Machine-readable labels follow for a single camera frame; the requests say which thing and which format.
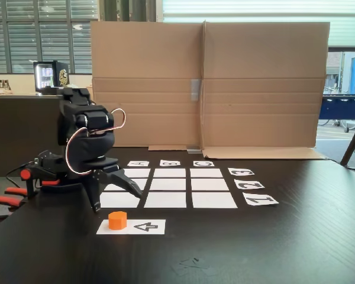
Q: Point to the white grid sheet, black tape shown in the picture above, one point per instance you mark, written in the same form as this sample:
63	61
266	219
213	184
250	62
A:
168	189

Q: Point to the paper label letter A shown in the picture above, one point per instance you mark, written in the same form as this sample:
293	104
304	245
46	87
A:
138	163

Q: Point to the paper label letter B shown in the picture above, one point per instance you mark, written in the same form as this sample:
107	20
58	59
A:
170	163

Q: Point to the white arrow paper sheet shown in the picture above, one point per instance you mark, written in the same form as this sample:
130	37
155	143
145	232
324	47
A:
148	227

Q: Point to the dark counter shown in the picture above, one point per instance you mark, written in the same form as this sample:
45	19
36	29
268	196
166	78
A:
17	133

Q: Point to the black mini fridge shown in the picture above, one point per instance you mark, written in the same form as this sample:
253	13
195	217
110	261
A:
60	77

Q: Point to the paper label letter C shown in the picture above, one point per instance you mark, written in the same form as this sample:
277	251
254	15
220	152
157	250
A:
203	163

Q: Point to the black orange clamp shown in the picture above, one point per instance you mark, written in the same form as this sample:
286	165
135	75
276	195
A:
12	201

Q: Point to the brown cardboard screen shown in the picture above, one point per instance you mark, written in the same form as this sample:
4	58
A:
263	88
148	74

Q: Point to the bottle carrier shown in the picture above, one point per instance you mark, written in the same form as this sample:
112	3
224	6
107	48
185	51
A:
4	85

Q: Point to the grey tape strip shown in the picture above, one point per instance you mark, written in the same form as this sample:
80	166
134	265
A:
196	90

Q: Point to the paper label number 3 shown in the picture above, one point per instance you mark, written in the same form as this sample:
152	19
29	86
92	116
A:
241	171

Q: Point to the paper label number 2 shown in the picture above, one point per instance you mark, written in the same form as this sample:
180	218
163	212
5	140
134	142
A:
249	184

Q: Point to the paper label number 1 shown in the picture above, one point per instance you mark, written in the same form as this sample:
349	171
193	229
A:
260	200

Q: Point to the dark slanted stand leg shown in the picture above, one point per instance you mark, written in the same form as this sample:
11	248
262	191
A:
353	142

